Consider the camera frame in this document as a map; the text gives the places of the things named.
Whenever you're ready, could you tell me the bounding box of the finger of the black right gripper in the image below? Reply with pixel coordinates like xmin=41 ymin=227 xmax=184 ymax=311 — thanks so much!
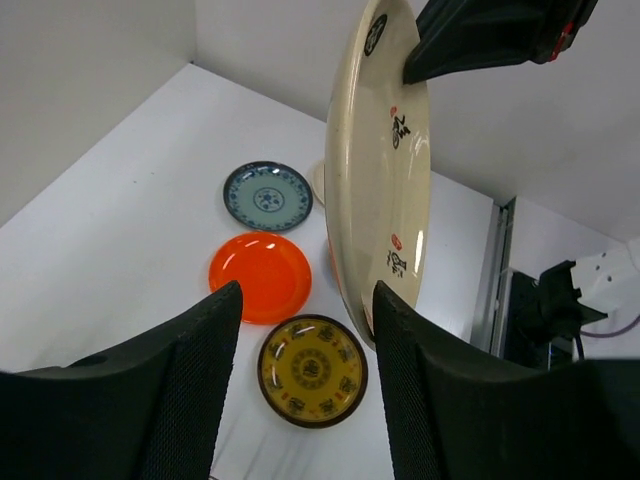
xmin=402 ymin=0 xmax=597 ymax=84

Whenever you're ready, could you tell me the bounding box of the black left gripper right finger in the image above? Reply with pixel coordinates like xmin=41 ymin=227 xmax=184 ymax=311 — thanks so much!
xmin=373 ymin=282 xmax=639 ymax=479

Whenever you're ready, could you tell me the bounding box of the cream plate with characters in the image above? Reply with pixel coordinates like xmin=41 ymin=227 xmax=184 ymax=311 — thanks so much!
xmin=324 ymin=1 xmax=431 ymax=347

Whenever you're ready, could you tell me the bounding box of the aluminium rail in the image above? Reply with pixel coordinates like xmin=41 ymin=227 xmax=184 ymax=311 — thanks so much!
xmin=470 ymin=199 xmax=516 ymax=357

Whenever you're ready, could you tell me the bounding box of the yellow patterned plate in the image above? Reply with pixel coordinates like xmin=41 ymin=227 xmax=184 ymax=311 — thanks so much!
xmin=257 ymin=314 xmax=369 ymax=429

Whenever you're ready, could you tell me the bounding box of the orange plastic plate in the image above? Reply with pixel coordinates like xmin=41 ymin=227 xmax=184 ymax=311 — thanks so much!
xmin=208 ymin=232 xmax=313 ymax=325

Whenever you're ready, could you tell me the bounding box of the blue patterned plate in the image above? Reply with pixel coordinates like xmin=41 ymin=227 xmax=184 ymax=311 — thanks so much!
xmin=222 ymin=161 xmax=313 ymax=233

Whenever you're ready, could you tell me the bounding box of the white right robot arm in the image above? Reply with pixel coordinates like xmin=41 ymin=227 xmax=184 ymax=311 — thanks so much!
xmin=402 ymin=1 xmax=639 ymax=343

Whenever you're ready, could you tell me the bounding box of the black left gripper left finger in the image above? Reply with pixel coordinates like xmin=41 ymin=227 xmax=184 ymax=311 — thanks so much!
xmin=1 ymin=282 xmax=243 ymax=479

